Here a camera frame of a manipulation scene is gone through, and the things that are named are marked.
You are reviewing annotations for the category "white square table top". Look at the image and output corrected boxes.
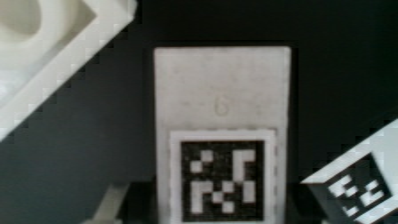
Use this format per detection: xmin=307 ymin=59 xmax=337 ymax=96
xmin=0 ymin=0 xmax=138 ymax=141

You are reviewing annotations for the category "white table leg front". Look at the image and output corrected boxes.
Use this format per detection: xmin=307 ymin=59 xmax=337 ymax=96
xmin=154 ymin=46 xmax=291 ymax=224

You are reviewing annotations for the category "white table leg back right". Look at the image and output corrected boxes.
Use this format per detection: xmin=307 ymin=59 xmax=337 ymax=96
xmin=302 ymin=118 xmax=398 ymax=224

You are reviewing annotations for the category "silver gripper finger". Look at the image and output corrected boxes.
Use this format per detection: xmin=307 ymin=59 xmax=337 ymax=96
xmin=81 ymin=182 xmax=156 ymax=224

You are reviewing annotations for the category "white table leg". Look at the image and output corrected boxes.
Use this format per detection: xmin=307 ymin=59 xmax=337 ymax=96
xmin=154 ymin=46 xmax=291 ymax=224
xmin=302 ymin=118 xmax=398 ymax=224

